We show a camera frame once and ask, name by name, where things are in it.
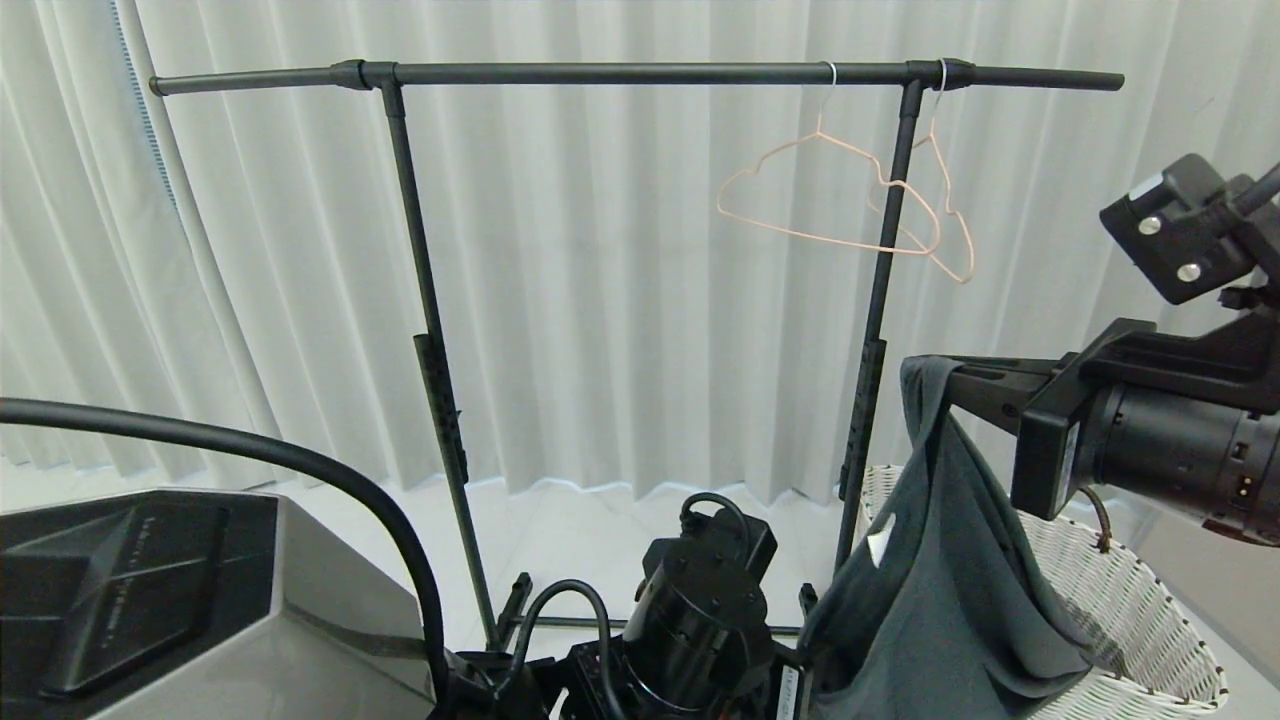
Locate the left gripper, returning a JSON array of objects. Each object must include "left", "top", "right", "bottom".
[{"left": 745, "top": 640, "right": 816, "bottom": 720}]

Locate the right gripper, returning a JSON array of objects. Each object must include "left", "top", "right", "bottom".
[{"left": 943, "top": 350, "right": 1280, "bottom": 548}]

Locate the dark grey t-shirt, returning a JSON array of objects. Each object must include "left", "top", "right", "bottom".
[{"left": 798, "top": 355, "right": 1096, "bottom": 720}]

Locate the pink clothes hanger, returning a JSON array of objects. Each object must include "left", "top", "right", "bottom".
[
  {"left": 866, "top": 60, "right": 976, "bottom": 285},
  {"left": 716, "top": 62, "right": 943, "bottom": 256}
]

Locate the white laundry basket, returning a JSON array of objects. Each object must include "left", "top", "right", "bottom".
[{"left": 858, "top": 463, "right": 1229, "bottom": 720}]

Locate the black clothes rack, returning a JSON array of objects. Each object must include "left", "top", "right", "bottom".
[{"left": 150, "top": 58, "right": 1126, "bottom": 651}]

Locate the white curtain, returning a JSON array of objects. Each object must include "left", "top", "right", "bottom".
[{"left": 0, "top": 0, "right": 1280, "bottom": 506}]

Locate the black cable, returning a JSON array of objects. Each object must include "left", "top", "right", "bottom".
[
  {"left": 500, "top": 578, "right": 616, "bottom": 720},
  {"left": 0, "top": 398, "right": 448, "bottom": 701}
]

